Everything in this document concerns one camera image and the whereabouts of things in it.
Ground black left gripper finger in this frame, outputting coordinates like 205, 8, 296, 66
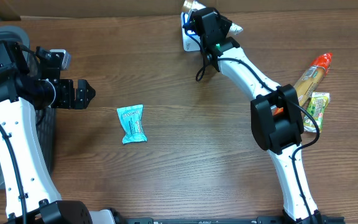
75, 90, 96, 109
76, 79, 96, 93

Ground white tube with gold cap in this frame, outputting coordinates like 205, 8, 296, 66
181, 0, 243, 35

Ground teal snack packet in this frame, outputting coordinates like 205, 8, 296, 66
117, 105, 147, 144

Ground orange spaghetti packet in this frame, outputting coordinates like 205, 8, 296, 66
272, 52, 334, 116

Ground green tea packet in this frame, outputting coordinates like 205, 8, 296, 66
303, 92, 331, 133

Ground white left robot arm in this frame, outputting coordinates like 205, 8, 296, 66
0, 40, 116, 223

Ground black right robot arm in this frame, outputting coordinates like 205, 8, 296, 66
181, 6, 323, 223

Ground white barcode scanner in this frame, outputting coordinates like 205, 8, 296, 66
180, 12, 200, 52

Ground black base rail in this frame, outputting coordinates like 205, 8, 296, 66
124, 214, 345, 224

